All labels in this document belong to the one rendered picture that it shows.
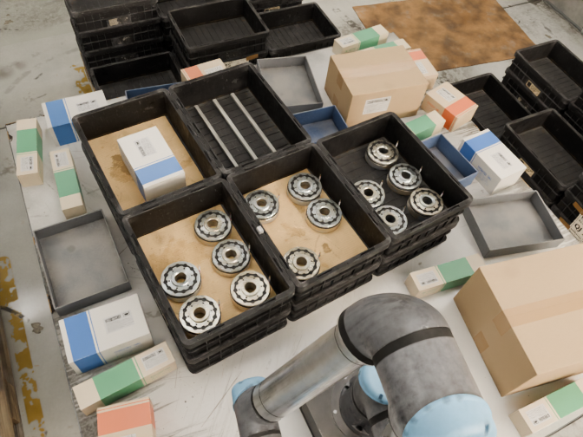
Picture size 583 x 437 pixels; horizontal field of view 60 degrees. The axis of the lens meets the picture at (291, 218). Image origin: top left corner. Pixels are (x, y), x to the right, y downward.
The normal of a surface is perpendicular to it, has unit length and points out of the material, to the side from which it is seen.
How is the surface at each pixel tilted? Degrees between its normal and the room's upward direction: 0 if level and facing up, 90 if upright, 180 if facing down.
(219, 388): 0
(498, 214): 0
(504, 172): 0
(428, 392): 27
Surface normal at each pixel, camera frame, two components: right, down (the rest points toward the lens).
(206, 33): 0.09, -0.56
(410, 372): -0.51, -0.37
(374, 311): -0.67, -0.59
